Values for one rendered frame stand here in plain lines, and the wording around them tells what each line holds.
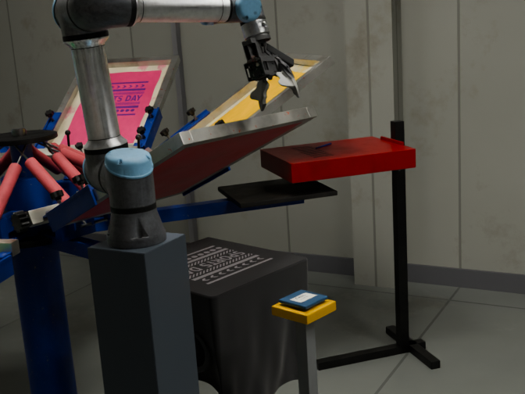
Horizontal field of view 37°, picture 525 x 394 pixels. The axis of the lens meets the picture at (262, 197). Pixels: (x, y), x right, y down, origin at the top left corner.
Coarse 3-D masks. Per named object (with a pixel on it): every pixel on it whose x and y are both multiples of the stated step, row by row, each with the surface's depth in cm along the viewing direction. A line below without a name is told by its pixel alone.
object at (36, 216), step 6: (54, 204) 273; (30, 210) 266; (36, 210) 267; (42, 210) 269; (48, 210) 271; (30, 216) 265; (36, 216) 267; (42, 216) 268; (30, 222) 266; (36, 222) 266; (42, 222) 269; (48, 222) 274
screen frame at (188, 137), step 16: (288, 112) 243; (304, 112) 248; (208, 128) 219; (224, 128) 223; (240, 128) 227; (256, 128) 231; (272, 128) 241; (176, 144) 213; (192, 144) 214; (160, 160) 220; (96, 192) 244
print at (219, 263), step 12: (204, 252) 272; (216, 252) 271; (228, 252) 270; (240, 252) 269; (192, 264) 259; (204, 264) 258; (216, 264) 257; (228, 264) 256; (240, 264) 255; (252, 264) 254; (192, 276) 247; (204, 276) 246; (216, 276) 245; (228, 276) 244
